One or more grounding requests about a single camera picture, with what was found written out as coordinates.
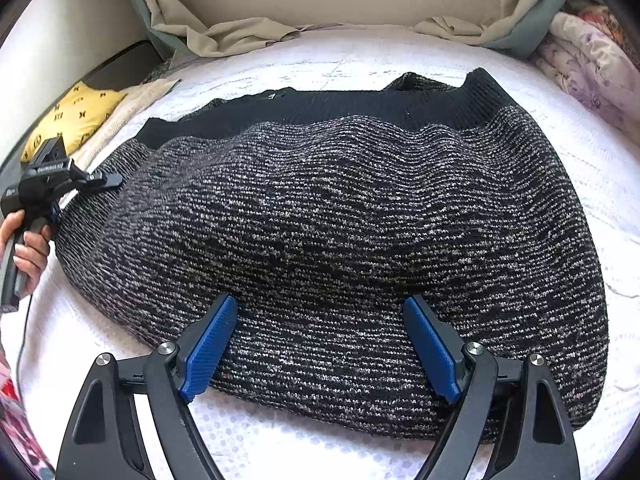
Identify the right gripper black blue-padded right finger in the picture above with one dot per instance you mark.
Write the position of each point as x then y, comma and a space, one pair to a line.
535, 440

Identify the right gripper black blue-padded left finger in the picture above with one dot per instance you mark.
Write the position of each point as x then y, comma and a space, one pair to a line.
103, 438

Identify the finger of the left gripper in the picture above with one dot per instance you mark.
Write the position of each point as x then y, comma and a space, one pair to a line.
100, 181

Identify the grey-black knit zip jacket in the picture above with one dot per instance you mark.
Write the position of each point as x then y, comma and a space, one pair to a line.
321, 212

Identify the person's left hand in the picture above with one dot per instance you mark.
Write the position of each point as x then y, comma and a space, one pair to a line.
31, 256

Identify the yellow patterned pillow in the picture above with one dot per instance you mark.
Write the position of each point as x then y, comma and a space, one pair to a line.
74, 118

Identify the cream blanket at bedside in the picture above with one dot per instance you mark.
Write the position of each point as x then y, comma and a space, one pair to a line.
136, 100

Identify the pink floral fabric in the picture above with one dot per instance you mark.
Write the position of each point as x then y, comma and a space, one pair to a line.
21, 455

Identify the white quilted bed cover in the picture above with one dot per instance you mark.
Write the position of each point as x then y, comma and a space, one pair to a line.
54, 337

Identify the floral purple quilt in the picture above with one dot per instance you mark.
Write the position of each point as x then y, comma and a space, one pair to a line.
589, 56

